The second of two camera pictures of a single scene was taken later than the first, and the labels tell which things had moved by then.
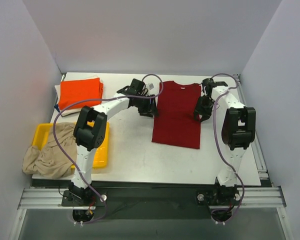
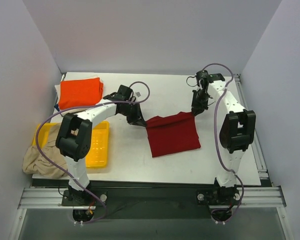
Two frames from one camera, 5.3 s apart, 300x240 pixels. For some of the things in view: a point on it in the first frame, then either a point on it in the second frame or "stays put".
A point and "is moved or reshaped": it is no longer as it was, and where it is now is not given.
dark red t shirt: x=175 y=125 is moved or reshaped
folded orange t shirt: x=73 y=91 stays put
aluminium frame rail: x=52 y=198 stays put
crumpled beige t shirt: x=50 y=160 stays put
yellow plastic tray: x=41 y=135 stays put
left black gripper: x=148 y=110 to x=134 y=116
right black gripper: x=202 y=111 to x=198 y=104
